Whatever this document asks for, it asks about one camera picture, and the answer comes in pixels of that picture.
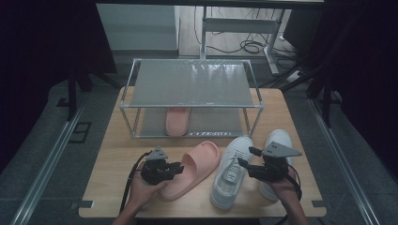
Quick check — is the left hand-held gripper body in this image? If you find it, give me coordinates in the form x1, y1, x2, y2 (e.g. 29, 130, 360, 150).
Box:
140, 146, 176, 186

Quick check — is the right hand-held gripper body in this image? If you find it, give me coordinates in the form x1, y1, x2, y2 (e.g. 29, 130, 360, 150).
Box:
250, 141, 303, 183

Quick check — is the person's left hand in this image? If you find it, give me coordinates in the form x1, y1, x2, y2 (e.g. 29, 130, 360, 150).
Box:
128, 162, 171, 214

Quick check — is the person's right hand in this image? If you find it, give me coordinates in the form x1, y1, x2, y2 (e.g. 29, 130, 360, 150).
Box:
266, 167, 302, 204

